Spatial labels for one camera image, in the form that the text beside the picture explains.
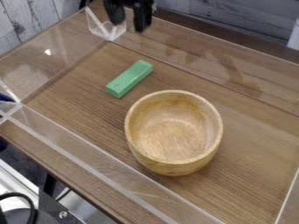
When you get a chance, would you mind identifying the light wooden bowl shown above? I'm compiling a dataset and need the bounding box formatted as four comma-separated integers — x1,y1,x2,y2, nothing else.
124,90,224,176

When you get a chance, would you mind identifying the white object at right edge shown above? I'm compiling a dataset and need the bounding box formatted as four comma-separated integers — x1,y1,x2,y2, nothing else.
287,18,299,51

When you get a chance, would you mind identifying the green rectangular block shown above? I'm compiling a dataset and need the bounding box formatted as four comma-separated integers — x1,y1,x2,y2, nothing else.
105,59,154,98

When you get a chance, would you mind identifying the black cable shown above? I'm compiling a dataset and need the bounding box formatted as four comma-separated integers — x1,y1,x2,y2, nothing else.
0,192,40,224

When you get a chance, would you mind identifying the clear acrylic corner bracket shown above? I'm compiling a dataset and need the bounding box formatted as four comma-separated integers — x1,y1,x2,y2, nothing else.
85,7,127,41

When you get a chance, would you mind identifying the black table leg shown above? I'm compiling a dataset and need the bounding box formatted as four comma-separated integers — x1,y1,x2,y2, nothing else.
43,174,57,197

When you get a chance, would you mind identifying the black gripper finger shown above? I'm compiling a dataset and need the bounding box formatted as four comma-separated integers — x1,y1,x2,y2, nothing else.
103,0,127,25
134,0,155,32

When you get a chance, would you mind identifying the clear acrylic tray wall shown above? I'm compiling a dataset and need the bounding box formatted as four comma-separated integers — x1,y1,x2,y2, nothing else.
0,9,299,224

